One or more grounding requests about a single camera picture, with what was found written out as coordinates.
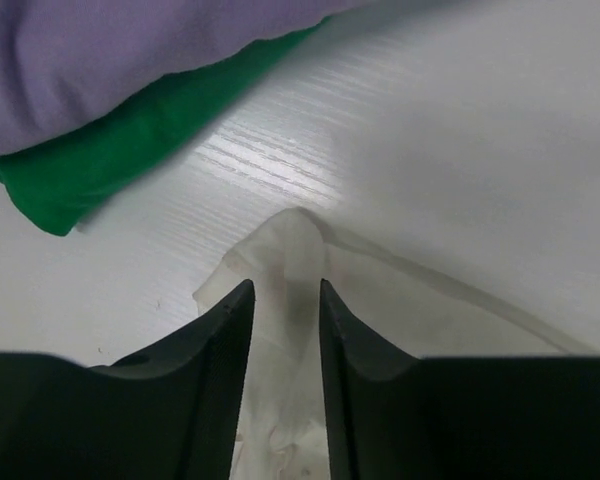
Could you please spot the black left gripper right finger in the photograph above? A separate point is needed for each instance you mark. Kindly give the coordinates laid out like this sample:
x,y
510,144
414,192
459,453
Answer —
x,y
390,415

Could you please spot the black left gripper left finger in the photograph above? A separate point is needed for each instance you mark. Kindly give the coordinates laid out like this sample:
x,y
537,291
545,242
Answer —
x,y
167,411

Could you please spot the cream t shirt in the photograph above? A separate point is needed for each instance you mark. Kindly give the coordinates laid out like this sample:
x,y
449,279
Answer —
x,y
281,431

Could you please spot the green t shirt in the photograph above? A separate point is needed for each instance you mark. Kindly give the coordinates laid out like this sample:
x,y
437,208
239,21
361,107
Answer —
x,y
57,184

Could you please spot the lavender t shirt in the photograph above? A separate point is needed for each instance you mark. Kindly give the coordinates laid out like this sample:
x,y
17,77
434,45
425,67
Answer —
x,y
64,64

